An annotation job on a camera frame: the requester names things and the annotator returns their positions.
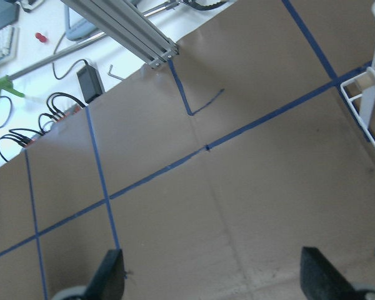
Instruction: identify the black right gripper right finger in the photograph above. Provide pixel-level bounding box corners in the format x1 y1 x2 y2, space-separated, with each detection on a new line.
300 247 358 300

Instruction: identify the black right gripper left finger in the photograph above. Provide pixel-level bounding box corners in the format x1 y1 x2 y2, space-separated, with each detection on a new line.
84 249 125 299

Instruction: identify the black power adapter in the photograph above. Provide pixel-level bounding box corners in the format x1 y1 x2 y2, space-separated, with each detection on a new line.
77 62 104 104

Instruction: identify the hex allen key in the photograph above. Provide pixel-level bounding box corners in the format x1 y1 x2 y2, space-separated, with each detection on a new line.
107 64 124 81

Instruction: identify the red small plastic piece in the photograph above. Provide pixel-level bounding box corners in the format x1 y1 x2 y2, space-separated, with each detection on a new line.
35 32 49 44

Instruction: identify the white keyboard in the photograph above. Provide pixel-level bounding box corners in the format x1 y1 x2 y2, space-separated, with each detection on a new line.
0 25 19 65

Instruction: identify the aluminium frame post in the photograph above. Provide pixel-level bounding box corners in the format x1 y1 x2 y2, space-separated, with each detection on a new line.
63 0 179 68

